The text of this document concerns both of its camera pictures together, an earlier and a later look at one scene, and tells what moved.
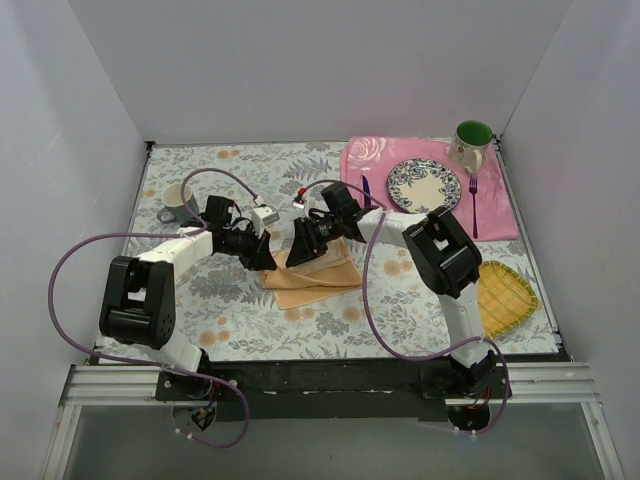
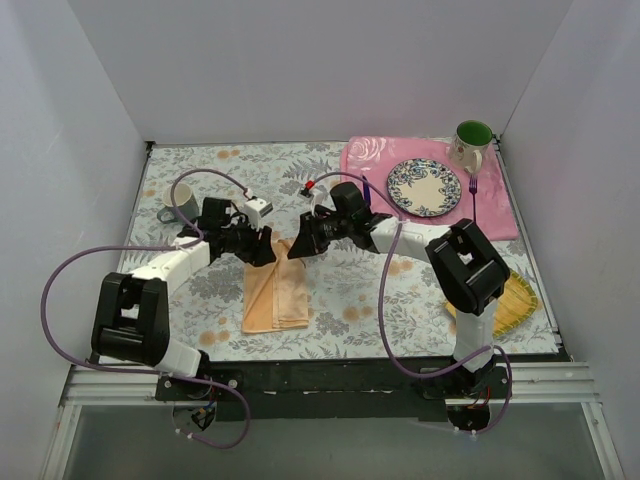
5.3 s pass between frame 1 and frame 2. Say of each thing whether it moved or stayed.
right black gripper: stayed
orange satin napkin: moved
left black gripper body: stayed
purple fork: stayed
